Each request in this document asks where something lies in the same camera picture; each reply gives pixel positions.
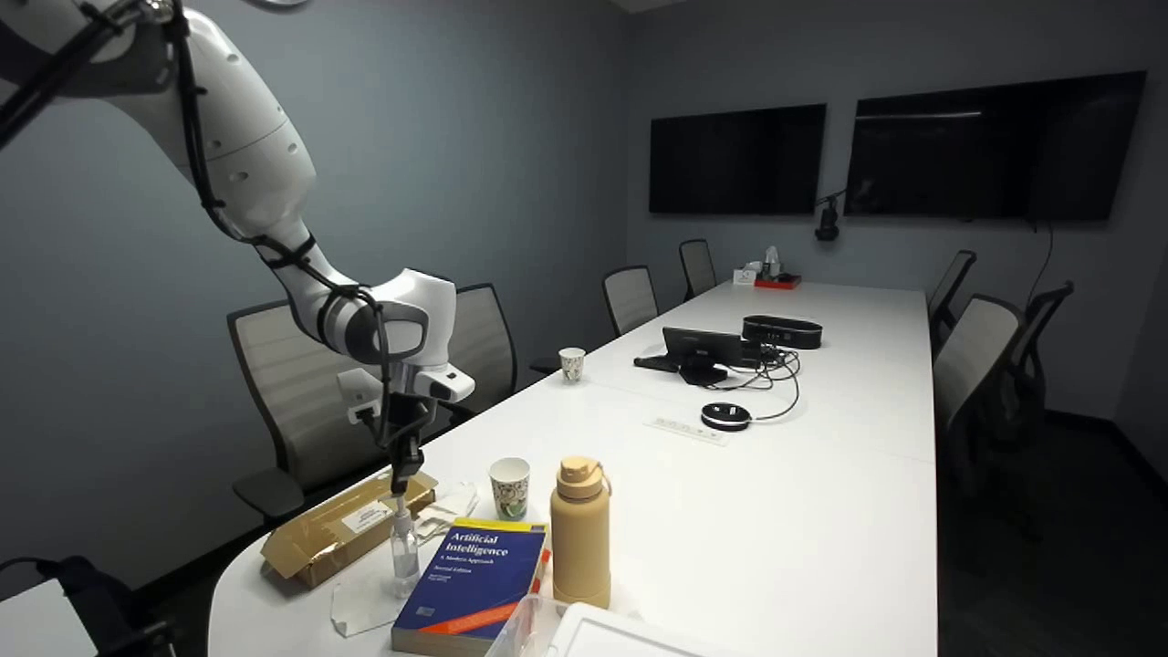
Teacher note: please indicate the grey mesh office chair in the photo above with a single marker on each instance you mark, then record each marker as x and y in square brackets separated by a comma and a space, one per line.
[630, 299]
[699, 266]
[1034, 353]
[294, 407]
[952, 299]
[492, 348]
[972, 361]

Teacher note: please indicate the clear plastic sheet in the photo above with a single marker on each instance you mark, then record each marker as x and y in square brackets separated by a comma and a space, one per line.
[362, 608]

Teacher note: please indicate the brown cardboard box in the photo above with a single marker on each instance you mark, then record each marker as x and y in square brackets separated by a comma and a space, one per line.
[347, 525]

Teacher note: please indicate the black conference webcam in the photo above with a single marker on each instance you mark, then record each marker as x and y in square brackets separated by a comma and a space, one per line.
[827, 219]

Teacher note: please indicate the clear plastic container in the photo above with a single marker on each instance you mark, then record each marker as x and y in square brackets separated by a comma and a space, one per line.
[585, 632]

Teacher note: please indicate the white sanitizer bottle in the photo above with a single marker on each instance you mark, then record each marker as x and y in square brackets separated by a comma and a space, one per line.
[772, 260]

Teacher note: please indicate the black touch control console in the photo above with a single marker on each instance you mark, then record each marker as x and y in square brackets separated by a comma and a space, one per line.
[704, 348]

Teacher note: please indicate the tan insulated flask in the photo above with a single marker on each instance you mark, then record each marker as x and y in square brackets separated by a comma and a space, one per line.
[581, 533]

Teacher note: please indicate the round black speakerphone puck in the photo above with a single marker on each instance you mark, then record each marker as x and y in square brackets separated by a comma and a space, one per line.
[725, 415]

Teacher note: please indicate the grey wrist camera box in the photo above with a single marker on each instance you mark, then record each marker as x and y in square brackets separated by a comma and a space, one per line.
[362, 397]

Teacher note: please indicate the blue hardcover book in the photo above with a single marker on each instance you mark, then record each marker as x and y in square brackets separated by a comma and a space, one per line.
[473, 587]

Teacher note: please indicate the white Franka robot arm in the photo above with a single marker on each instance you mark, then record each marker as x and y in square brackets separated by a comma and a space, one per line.
[242, 132]

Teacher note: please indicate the paper cup with green print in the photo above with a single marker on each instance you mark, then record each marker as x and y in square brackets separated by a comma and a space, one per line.
[510, 490]

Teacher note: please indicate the white flat board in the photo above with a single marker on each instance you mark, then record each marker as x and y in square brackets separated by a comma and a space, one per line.
[40, 621]

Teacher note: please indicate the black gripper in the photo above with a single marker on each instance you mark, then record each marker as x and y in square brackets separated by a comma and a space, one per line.
[406, 432]

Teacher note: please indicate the small transparent pump bottle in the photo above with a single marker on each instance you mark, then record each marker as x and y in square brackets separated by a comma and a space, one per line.
[403, 550]

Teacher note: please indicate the black video bar device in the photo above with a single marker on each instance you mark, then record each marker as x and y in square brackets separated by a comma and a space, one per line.
[783, 331]

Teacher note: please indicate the black wall television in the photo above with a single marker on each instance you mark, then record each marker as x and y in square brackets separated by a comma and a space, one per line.
[734, 159]
[998, 148]

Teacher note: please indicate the plain white paper cup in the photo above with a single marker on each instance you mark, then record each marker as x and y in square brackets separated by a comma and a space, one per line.
[573, 363]

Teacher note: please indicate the red flat box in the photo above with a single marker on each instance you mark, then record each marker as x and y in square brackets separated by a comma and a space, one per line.
[779, 283]

